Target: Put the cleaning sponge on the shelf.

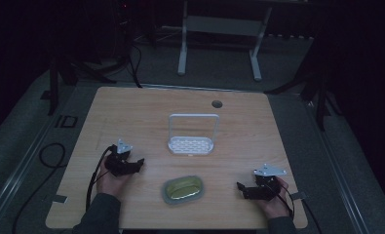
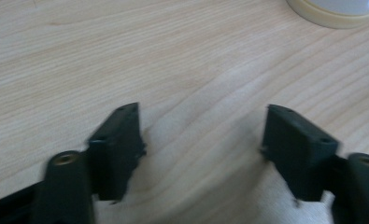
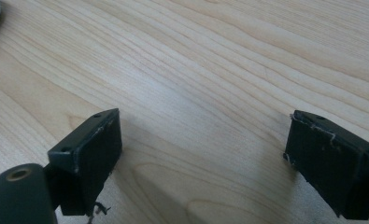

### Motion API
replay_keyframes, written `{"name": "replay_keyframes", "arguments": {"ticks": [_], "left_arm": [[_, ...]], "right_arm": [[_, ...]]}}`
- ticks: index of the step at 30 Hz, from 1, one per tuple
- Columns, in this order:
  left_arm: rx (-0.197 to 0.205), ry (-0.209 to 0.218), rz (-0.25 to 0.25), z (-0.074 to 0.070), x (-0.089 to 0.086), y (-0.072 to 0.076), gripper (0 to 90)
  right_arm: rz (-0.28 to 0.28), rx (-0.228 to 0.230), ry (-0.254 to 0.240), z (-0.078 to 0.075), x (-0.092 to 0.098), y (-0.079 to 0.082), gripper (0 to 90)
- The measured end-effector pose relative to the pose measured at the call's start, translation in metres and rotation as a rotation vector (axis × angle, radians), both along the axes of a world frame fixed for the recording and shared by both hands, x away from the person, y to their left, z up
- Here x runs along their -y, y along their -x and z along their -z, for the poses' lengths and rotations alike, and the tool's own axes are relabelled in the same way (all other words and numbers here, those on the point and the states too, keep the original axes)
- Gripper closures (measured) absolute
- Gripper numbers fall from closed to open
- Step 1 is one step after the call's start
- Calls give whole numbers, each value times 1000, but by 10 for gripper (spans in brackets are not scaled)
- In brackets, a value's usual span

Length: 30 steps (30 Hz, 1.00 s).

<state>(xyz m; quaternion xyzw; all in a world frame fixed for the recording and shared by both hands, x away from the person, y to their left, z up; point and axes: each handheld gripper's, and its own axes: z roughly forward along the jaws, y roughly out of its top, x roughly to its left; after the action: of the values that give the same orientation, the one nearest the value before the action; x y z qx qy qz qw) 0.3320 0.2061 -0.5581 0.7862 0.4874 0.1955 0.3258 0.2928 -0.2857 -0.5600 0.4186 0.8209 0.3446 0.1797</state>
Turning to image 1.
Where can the person's right hand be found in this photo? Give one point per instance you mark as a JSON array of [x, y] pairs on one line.
[[277, 204]]

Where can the black tripod stand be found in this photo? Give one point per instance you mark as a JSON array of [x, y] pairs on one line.
[[69, 71], [320, 84]]

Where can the person's left hand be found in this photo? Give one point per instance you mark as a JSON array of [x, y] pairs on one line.
[[110, 183]]

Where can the white metal desk frame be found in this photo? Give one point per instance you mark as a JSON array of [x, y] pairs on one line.
[[212, 26]]

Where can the grey soap dish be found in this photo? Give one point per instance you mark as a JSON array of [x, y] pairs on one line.
[[166, 196]]

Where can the yellow soap bar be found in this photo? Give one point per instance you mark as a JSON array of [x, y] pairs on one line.
[[183, 188]]

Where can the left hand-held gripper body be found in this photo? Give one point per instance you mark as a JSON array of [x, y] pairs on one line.
[[119, 161]]

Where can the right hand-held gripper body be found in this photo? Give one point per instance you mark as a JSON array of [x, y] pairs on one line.
[[267, 182]]

